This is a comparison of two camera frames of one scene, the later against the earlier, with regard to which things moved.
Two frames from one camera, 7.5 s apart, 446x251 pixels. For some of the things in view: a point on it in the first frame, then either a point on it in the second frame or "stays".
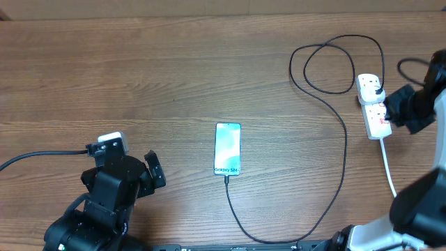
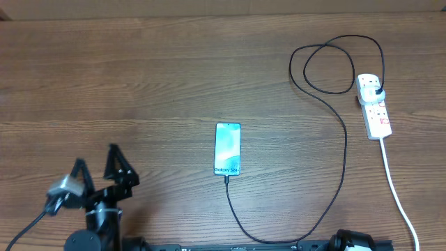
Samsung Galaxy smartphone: [227, 150] stays
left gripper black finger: [156, 170] → [118, 168]
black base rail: [185, 247] stays
